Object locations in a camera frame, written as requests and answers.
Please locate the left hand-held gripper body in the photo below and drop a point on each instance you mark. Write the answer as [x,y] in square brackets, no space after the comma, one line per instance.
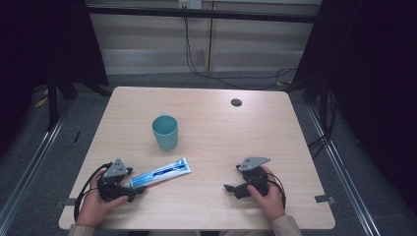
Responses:
[111,188]

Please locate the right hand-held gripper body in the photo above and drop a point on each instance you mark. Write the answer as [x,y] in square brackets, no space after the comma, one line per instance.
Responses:
[257,178]

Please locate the blue white toothpaste tube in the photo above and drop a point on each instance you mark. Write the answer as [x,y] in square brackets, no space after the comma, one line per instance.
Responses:
[160,172]

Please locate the teal cup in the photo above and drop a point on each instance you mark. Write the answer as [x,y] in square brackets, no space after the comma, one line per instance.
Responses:
[165,131]

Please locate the person's left hand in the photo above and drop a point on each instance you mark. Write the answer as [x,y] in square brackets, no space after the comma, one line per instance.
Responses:
[93,208]

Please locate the person's right hand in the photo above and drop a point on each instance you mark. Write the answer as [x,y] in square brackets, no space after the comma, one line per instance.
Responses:
[270,203]

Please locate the grey tape strip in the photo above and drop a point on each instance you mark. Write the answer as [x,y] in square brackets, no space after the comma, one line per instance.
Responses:
[72,202]
[324,199]

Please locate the dark round table grommet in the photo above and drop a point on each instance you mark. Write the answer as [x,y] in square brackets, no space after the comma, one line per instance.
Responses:
[236,102]

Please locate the black metal stand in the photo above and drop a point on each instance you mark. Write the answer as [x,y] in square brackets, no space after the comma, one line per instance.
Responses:
[52,105]

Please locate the yellow floor scrap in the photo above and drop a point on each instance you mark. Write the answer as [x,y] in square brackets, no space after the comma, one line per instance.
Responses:
[41,102]

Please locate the black horizontal bar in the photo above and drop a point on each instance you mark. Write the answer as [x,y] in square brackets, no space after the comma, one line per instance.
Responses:
[229,15]

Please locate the metal floor rail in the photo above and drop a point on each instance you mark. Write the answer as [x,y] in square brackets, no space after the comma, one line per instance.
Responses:
[344,177]
[31,164]

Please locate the white wall outlet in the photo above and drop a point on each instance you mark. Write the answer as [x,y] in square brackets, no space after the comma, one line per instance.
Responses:
[190,3]

